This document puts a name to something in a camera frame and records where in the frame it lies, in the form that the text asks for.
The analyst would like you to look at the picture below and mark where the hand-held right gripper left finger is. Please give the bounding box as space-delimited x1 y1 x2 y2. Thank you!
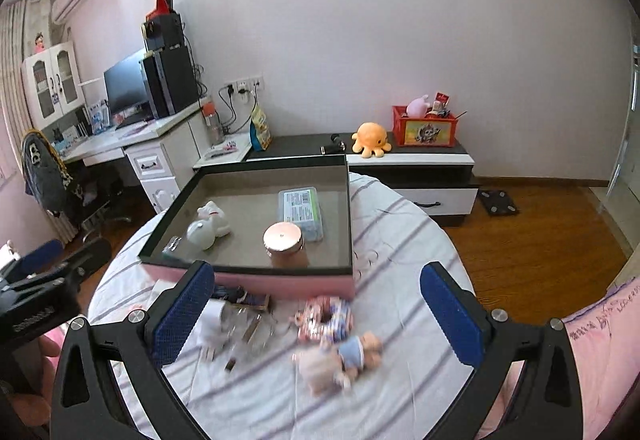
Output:
50 261 216 440

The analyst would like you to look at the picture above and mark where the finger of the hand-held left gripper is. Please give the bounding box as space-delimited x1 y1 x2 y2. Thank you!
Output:
0 237 112 295
0 240 66 282

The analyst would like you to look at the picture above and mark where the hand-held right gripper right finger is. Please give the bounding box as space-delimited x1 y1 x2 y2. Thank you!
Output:
421 262 586 440

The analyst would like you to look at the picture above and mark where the dark carton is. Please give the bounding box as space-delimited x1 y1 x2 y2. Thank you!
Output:
215 286 272 314

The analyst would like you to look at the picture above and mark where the clear glass bottle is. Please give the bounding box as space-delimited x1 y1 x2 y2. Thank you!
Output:
225 305 267 353

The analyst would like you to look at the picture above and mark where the pink storage box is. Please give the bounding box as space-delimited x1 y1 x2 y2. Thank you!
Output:
139 154 357 299

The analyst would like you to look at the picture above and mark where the pink striped toy figure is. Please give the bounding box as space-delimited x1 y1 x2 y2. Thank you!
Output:
294 297 354 344

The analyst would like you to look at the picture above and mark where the black office chair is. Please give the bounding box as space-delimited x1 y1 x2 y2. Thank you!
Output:
30 165 132 241

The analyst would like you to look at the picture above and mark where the grey printed jacket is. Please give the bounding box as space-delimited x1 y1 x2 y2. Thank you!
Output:
20 129 83 216

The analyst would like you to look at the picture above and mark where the striped white quilt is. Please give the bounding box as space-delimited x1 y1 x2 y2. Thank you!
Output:
87 170 479 440

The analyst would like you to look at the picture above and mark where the white cat figurine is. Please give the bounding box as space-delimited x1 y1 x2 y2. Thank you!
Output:
197 201 232 238

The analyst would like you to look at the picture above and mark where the black bathroom scale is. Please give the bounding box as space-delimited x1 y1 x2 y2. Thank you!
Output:
477 189 519 217

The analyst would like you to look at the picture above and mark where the white desk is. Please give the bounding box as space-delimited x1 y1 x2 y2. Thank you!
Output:
60 100 216 216

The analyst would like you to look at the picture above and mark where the rose gold round tin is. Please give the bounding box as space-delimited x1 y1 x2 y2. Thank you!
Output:
263 222 308 268

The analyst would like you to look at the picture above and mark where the black keyboard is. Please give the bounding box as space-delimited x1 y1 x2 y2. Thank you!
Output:
116 112 152 129

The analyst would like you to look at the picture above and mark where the black and white low cabinet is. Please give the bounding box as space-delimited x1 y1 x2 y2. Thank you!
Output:
250 134 480 227

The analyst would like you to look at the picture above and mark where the clear box with green label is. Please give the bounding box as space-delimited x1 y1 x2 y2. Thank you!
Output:
278 187 325 243

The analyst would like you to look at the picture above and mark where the pink quilted blanket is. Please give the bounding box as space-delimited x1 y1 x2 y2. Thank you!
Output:
500 277 640 440

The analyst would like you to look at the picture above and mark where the white glass-door cabinet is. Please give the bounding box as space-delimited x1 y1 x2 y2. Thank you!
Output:
21 42 86 131

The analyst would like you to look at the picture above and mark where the black computer monitor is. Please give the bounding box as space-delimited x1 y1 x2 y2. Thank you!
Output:
103 49 151 116

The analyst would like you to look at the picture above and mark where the water bottle with orange cap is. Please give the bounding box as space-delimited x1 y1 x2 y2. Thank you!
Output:
201 101 226 146

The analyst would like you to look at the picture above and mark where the red printed crate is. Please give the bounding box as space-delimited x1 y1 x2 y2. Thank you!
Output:
392 105 458 147

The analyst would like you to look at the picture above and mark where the beige curtain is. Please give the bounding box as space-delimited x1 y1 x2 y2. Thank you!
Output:
0 0 53 201

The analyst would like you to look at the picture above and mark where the orange octopus plush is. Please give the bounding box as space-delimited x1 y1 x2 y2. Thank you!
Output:
351 122 393 156

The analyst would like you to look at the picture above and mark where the black computer tower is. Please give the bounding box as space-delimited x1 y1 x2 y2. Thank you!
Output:
140 45 201 118

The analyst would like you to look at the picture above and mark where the blue and yellow snack bag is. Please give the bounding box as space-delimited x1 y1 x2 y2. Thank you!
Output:
249 107 273 152

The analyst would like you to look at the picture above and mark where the pink plush toy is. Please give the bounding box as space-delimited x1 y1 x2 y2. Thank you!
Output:
406 95 431 118

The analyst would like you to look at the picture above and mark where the black speaker box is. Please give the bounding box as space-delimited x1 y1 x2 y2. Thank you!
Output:
142 12 186 52

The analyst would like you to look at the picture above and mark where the white wall power outlet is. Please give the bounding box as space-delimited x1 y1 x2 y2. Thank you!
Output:
223 77 263 96

